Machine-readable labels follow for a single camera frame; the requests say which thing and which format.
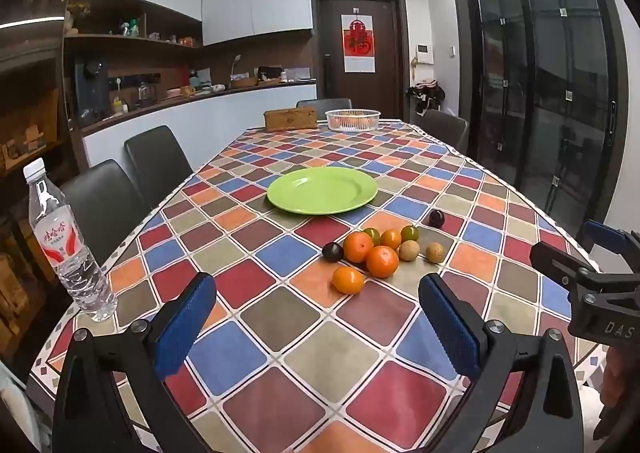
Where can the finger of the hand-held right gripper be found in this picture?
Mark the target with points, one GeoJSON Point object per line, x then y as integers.
{"type": "Point", "coordinates": [550, 258]}
{"type": "Point", "coordinates": [605, 234]}

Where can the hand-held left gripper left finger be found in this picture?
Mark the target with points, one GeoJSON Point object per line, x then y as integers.
{"type": "Point", "coordinates": [185, 328]}

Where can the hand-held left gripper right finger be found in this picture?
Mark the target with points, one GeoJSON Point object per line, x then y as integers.
{"type": "Point", "coordinates": [450, 328]}

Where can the round tan fruit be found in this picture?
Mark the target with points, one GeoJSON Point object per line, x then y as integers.
{"type": "Point", "coordinates": [408, 250]}
{"type": "Point", "coordinates": [435, 252]}

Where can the large orange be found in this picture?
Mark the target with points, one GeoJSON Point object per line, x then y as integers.
{"type": "Point", "coordinates": [382, 261]}

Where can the small green citrus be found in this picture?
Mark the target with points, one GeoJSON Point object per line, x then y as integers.
{"type": "Point", "coordinates": [373, 233]}
{"type": "Point", "coordinates": [410, 233]}

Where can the small orange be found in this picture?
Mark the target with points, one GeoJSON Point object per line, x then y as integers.
{"type": "Point", "coordinates": [391, 239]}

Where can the dark purple plum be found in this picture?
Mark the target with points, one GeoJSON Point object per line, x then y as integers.
{"type": "Point", "coordinates": [436, 218]}
{"type": "Point", "coordinates": [332, 252]}

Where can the medium orange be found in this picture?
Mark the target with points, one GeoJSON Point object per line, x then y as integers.
{"type": "Point", "coordinates": [358, 247]}
{"type": "Point", "coordinates": [348, 280]}

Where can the green plate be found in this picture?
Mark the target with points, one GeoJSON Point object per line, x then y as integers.
{"type": "Point", "coordinates": [322, 190]}

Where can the person's right hand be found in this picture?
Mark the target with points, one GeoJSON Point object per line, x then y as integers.
{"type": "Point", "coordinates": [620, 378]}

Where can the colourful checkered tablecloth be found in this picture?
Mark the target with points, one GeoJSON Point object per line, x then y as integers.
{"type": "Point", "coordinates": [310, 333]}

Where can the clear plastic water bottle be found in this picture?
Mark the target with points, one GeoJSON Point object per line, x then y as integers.
{"type": "Point", "coordinates": [65, 248]}

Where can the dark leather chair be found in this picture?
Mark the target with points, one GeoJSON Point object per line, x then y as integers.
{"type": "Point", "coordinates": [447, 130]}
{"type": "Point", "coordinates": [157, 163]}
{"type": "Point", "coordinates": [325, 104]}
{"type": "Point", "coordinates": [100, 208]}

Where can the black framed glass sliding door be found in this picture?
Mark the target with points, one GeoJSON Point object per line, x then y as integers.
{"type": "Point", "coordinates": [540, 83]}

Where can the cluttered white rack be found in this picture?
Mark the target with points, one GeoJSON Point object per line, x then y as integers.
{"type": "Point", "coordinates": [426, 90]}

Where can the white sideboard counter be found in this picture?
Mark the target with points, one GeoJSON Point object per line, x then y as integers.
{"type": "Point", "coordinates": [215, 118]}

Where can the pile of tangerines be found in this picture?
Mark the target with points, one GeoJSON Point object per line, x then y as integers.
{"type": "Point", "coordinates": [352, 123]}

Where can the white plastic basket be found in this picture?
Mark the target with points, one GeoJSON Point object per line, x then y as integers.
{"type": "Point", "coordinates": [352, 120]}

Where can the small yellow bottle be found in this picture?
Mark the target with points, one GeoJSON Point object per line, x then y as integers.
{"type": "Point", "coordinates": [118, 105]}

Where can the woven wicker box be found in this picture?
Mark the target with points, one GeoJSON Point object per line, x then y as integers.
{"type": "Point", "coordinates": [291, 119]}

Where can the glass jug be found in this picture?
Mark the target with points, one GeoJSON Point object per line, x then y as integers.
{"type": "Point", "coordinates": [147, 94]}

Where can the white intercom panel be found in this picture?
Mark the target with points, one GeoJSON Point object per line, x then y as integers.
{"type": "Point", "coordinates": [425, 54]}

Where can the teal box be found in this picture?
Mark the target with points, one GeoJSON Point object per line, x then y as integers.
{"type": "Point", "coordinates": [200, 79]}

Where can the shallow wicker tray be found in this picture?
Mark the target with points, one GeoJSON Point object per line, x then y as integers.
{"type": "Point", "coordinates": [244, 82]}

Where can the red box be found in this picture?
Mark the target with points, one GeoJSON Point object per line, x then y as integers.
{"type": "Point", "coordinates": [185, 75]}

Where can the black coffee machine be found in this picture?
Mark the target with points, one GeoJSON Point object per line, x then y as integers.
{"type": "Point", "coordinates": [91, 88]}

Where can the white desk lamp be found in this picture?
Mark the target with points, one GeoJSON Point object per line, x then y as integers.
{"type": "Point", "coordinates": [235, 65]}

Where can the black bag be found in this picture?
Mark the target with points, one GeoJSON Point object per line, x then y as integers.
{"type": "Point", "coordinates": [270, 73]}

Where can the dark brown door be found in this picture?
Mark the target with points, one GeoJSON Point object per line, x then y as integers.
{"type": "Point", "coordinates": [387, 43]}

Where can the dark wooden display cabinet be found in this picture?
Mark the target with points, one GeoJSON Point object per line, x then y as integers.
{"type": "Point", "coordinates": [27, 98]}

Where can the green bottle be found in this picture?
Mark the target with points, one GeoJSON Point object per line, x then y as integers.
{"type": "Point", "coordinates": [134, 28]}

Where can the red and white wall calendar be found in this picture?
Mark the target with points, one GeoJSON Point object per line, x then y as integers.
{"type": "Point", "coordinates": [358, 43]}

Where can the wooden wall shelf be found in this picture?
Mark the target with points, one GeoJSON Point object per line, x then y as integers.
{"type": "Point", "coordinates": [125, 40]}

